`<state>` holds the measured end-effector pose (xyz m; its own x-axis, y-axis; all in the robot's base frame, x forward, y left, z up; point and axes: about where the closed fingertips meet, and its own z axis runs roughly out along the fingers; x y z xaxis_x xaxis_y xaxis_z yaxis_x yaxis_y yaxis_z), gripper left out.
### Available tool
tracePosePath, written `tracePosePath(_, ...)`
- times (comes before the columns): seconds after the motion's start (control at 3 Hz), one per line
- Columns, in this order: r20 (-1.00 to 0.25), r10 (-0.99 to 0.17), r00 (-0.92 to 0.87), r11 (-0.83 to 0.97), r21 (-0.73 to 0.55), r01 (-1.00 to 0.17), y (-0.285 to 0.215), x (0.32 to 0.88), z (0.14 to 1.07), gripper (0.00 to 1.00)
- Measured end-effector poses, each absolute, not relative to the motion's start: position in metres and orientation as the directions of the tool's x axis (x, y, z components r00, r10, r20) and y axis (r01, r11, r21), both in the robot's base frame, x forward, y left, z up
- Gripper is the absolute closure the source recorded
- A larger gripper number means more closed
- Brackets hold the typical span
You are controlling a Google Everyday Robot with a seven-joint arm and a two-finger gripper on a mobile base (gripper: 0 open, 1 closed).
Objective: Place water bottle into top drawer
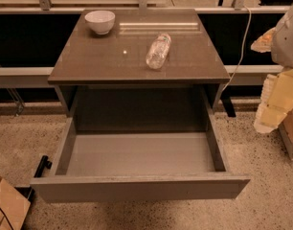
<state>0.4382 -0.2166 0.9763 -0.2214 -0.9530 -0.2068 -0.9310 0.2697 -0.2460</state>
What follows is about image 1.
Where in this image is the grey metal railing beam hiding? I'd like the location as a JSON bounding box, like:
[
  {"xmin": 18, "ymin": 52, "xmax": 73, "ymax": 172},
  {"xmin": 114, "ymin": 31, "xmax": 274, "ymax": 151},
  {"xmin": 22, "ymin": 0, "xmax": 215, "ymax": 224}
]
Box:
[{"xmin": 0, "ymin": 65, "xmax": 282, "ymax": 88}]

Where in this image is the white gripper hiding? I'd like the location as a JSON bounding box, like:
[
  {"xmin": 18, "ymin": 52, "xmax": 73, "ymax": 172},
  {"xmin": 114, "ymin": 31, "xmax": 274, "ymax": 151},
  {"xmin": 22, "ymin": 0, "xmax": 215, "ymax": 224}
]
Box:
[{"xmin": 251, "ymin": 4, "xmax": 293, "ymax": 133}]

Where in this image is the cardboard box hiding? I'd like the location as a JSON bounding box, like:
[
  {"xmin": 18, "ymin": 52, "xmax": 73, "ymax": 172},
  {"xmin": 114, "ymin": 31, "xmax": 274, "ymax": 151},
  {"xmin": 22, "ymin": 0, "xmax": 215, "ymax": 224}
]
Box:
[
  {"xmin": 279, "ymin": 109, "xmax": 293, "ymax": 161},
  {"xmin": 0, "ymin": 175, "xmax": 31, "ymax": 230}
]

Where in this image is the cardboard box at right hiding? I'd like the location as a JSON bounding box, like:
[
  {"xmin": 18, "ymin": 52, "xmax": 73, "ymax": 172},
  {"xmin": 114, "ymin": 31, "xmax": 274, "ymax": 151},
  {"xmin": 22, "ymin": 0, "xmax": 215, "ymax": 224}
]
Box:
[{"xmin": 279, "ymin": 109, "xmax": 293, "ymax": 161}]

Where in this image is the black table leg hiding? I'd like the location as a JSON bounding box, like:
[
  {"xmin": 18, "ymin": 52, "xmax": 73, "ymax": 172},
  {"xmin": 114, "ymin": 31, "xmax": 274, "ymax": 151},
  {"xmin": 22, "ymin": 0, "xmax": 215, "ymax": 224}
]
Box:
[{"xmin": 220, "ymin": 88, "xmax": 236, "ymax": 117}]

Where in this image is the grey cabinet with glossy top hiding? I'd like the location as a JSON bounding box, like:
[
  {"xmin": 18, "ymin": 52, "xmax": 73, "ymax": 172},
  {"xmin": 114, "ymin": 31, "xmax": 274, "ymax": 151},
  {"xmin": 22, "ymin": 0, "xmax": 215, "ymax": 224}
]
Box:
[{"xmin": 49, "ymin": 10, "xmax": 229, "ymax": 133}]

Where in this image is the cardboard box at left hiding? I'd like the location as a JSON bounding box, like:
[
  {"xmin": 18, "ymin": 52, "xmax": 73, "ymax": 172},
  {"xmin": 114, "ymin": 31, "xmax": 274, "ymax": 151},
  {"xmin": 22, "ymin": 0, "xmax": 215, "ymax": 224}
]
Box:
[{"xmin": 0, "ymin": 175, "xmax": 31, "ymax": 230}]

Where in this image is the black floor bracket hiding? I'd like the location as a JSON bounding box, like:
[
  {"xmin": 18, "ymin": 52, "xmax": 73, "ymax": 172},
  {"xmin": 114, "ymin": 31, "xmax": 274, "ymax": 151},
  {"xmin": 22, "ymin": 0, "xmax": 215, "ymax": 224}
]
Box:
[{"xmin": 34, "ymin": 155, "xmax": 52, "ymax": 178}]

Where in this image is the open grey top drawer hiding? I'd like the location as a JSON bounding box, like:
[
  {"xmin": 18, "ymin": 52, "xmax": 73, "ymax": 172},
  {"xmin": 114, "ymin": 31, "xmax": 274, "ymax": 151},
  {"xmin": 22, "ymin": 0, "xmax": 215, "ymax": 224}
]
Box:
[{"xmin": 30, "ymin": 85, "xmax": 252, "ymax": 204}]

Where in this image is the white ceramic bowl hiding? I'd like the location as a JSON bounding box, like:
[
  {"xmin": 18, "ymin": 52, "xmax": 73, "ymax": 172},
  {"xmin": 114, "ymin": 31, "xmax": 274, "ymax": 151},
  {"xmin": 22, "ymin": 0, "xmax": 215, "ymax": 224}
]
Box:
[{"xmin": 84, "ymin": 11, "xmax": 115, "ymax": 35}]

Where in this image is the clear plastic water bottle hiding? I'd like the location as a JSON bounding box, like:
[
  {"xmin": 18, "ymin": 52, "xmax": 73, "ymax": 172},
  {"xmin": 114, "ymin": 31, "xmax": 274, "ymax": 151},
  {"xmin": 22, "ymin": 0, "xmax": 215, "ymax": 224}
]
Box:
[{"xmin": 146, "ymin": 33, "xmax": 171, "ymax": 70}]

